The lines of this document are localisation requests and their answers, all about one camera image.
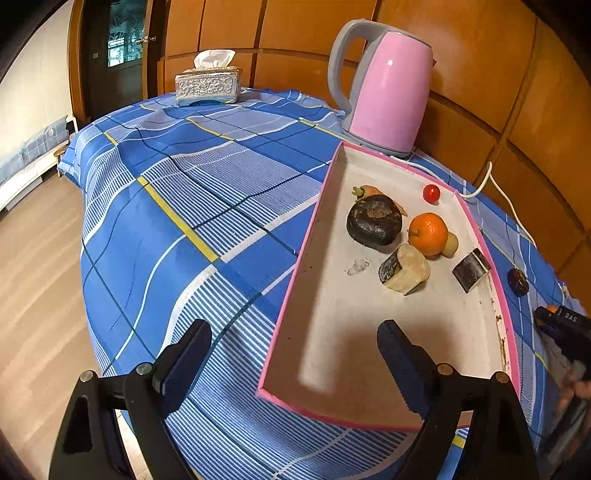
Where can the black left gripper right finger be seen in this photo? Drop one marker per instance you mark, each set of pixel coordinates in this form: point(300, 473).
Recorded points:
point(498, 445)

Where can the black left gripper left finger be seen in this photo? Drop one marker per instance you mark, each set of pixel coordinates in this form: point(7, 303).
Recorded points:
point(89, 444)

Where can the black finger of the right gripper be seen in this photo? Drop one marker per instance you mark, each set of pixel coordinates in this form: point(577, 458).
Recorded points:
point(569, 330)

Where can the dark round fruit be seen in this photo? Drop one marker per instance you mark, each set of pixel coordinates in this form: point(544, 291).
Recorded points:
point(518, 282)

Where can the dark wedge slice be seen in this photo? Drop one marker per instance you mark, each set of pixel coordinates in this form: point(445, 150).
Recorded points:
point(471, 270)

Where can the small tan potato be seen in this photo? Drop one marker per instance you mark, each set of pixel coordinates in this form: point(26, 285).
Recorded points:
point(451, 246)

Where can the cut pale fruit chunk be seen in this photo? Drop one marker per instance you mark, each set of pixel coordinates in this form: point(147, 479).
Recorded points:
point(404, 270)

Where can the red cherry tomato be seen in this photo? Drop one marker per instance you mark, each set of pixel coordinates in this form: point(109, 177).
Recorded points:
point(431, 194)

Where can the dark round fruit larger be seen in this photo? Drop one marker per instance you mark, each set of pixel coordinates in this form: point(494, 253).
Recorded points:
point(375, 221)

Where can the small orange carrot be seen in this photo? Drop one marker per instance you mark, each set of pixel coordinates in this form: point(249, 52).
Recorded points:
point(366, 191)

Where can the person's right hand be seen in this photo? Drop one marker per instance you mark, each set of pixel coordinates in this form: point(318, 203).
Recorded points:
point(572, 388)

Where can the pink rimmed white tray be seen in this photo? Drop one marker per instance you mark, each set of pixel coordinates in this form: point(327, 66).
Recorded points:
point(324, 361)

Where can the blue plaid tablecloth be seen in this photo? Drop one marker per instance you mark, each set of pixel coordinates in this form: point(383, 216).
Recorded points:
point(199, 213)

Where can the white bench with cushion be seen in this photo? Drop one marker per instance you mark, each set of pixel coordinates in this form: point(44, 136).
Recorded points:
point(22, 171)

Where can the pink electric kettle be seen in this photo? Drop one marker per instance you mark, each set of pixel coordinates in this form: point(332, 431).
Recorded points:
point(390, 89)

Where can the silver ornate tissue box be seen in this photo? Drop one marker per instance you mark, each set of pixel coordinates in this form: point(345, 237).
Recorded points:
point(213, 78)

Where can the dark wooden door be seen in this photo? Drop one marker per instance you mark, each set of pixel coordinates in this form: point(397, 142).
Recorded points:
point(113, 53)

